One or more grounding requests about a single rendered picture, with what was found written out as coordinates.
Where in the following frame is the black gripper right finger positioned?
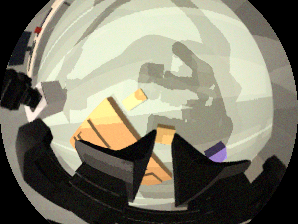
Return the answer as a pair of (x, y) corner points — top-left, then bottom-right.
(170, 133), (251, 208)

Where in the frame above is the small orange block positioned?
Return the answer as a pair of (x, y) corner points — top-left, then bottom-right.
(156, 124), (176, 145)

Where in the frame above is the purple rectangular block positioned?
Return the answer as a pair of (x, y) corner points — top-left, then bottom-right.
(205, 141), (227, 163)

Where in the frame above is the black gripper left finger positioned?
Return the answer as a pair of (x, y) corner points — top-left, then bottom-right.
(74, 129), (157, 202)

